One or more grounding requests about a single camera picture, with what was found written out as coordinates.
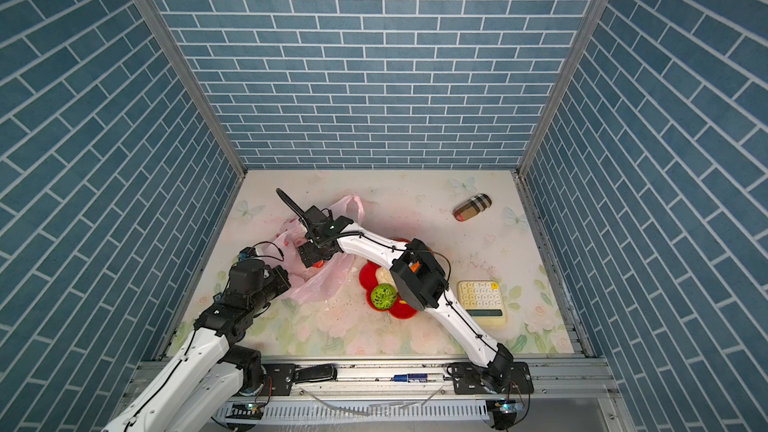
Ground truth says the pink plastic bag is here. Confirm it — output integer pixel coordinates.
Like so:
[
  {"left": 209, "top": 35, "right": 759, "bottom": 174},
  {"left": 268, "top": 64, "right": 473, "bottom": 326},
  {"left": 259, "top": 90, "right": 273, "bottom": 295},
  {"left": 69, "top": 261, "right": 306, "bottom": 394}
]
[{"left": 271, "top": 218, "right": 357, "bottom": 304}]

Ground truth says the green fake fruit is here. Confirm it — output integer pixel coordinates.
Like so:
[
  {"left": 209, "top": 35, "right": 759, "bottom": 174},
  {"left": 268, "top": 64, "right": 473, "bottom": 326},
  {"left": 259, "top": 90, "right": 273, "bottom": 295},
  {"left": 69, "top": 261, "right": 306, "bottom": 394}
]
[{"left": 370, "top": 284, "right": 398, "bottom": 311}]

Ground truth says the beige fake potato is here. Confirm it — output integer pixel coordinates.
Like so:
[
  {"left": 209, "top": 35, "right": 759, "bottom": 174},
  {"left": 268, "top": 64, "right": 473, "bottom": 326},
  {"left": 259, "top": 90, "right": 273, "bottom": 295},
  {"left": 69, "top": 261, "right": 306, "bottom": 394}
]
[{"left": 375, "top": 267, "right": 395, "bottom": 286}]

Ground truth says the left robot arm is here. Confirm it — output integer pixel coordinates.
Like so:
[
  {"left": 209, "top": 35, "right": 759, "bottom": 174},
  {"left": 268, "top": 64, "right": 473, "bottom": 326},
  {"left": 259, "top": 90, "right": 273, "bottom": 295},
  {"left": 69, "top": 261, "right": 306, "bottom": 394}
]
[{"left": 104, "top": 258, "right": 290, "bottom": 431}]

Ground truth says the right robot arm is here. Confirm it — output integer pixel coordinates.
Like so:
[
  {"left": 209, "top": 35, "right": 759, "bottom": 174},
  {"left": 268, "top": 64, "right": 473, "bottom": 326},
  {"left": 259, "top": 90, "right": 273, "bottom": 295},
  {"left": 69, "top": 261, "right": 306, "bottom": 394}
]
[{"left": 291, "top": 204, "right": 533, "bottom": 395}]

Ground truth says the red flower-shaped bowl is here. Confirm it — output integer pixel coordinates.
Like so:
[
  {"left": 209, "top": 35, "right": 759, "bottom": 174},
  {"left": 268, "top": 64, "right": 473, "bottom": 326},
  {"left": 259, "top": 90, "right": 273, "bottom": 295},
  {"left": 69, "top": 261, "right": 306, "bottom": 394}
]
[{"left": 357, "top": 247, "right": 417, "bottom": 320}]

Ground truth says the plaid glasses case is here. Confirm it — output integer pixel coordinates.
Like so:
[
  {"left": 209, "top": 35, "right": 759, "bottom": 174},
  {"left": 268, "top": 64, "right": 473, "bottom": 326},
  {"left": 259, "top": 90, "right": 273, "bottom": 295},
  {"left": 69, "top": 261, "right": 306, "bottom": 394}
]
[{"left": 452, "top": 193, "right": 493, "bottom": 222}]

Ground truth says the blue pen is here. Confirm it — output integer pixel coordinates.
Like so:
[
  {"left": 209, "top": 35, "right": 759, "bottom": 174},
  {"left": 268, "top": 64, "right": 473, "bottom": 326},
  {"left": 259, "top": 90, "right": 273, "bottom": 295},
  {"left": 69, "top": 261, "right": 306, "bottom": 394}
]
[{"left": 391, "top": 373, "right": 430, "bottom": 383}]

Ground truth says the yellow calculator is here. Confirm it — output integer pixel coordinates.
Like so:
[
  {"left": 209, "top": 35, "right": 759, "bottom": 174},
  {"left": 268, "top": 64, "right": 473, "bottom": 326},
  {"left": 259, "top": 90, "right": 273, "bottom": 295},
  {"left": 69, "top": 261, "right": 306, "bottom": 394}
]
[{"left": 457, "top": 280, "right": 507, "bottom": 328}]

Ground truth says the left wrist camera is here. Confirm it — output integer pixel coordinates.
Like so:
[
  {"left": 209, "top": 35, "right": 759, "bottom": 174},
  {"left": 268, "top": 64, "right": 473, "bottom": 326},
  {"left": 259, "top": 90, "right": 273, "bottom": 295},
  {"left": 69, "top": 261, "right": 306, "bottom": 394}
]
[{"left": 223, "top": 247, "right": 271, "bottom": 310}]

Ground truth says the aluminium front rail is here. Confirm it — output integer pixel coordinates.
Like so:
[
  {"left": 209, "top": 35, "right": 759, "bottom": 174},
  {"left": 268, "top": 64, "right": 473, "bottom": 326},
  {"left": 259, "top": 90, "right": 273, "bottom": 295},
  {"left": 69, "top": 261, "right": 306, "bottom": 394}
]
[{"left": 117, "top": 358, "right": 633, "bottom": 431}]

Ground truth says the aluminium left corner post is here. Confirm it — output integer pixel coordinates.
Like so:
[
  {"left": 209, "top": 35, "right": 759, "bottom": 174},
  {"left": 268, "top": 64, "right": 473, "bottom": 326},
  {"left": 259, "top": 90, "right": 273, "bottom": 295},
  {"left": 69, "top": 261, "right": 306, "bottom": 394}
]
[{"left": 103, "top": 0, "right": 247, "bottom": 178}]

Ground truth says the aluminium corner post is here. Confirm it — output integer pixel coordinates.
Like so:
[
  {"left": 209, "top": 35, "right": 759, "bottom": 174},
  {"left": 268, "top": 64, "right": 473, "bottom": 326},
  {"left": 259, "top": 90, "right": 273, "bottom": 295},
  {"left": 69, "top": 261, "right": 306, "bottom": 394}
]
[
  {"left": 517, "top": 0, "right": 634, "bottom": 178},
  {"left": 103, "top": 0, "right": 247, "bottom": 178}
]

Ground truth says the aluminium right corner post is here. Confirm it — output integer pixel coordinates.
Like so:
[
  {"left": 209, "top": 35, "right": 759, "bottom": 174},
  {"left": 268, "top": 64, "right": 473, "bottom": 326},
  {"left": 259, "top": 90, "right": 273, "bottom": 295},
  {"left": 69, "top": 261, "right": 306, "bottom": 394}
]
[{"left": 517, "top": 0, "right": 634, "bottom": 178}]

